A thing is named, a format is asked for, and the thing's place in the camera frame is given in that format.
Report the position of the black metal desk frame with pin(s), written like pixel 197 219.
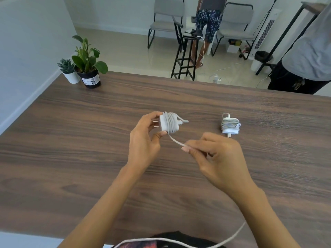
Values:
pixel 284 36

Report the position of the white power strip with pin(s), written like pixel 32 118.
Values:
pixel 216 78

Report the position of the person's right hand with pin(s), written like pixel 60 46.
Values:
pixel 225 167

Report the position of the dark flat device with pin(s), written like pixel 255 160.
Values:
pixel 189 32

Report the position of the white side table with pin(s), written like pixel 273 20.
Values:
pixel 188 21

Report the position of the grey folding chair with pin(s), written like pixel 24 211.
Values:
pixel 169 6
pixel 239 16

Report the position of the thin black stand pole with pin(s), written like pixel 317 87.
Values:
pixel 266 15

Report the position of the green plant in black pot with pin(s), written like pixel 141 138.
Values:
pixel 90 81

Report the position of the small white box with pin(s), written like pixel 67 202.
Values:
pixel 232 48

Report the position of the person's left hand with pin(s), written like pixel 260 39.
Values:
pixel 142 149

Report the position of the black bar stool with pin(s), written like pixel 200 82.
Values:
pixel 191 38

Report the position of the person's left forearm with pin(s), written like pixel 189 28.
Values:
pixel 100 214

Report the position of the succulent in white pot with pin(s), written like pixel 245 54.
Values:
pixel 72 77

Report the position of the white tower appliance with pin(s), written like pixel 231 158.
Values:
pixel 266 33

